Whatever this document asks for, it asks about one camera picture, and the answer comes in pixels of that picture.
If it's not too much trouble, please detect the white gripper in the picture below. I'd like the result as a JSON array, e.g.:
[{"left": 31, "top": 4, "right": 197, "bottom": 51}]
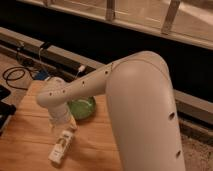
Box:
[{"left": 48, "top": 104, "right": 77, "bottom": 136}]

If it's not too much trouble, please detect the white plastic bottle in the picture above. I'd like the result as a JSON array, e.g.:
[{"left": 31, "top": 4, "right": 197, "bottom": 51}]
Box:
[{"left": 48, "top": 130, "right": 74, "bottom": 164}]

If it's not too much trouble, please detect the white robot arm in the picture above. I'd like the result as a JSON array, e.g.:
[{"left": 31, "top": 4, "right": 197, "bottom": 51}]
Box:
[{"left": 37, "top": 51, "right": 186, "bottom": 171}]

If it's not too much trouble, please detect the green ceramic bowl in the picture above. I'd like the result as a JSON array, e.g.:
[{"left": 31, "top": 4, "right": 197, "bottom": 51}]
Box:
[{"left": 68, "top": 97, "right": 96, "bottom": 120}]

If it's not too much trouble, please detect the blue box on floor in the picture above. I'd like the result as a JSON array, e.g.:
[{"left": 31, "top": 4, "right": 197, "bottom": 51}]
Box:
[{"left": 34, "top": 70, "right": 49, "bottom": 80}]

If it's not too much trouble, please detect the black device at left edge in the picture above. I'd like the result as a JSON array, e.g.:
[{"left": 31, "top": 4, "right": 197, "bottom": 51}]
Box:
[{"left": 0, "top": 84, "right": 16, "bottom": 136}]

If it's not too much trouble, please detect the white plug with cable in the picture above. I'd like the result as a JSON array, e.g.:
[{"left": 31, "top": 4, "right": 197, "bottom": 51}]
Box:
[{"left": 74, "top": 65, "right": 86, "bottom": 79}]

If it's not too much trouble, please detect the black coiled cable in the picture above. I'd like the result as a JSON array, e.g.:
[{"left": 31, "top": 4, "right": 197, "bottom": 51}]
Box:
[{"left": 2, "top": 65, "right": 35, "bottom": 91}]

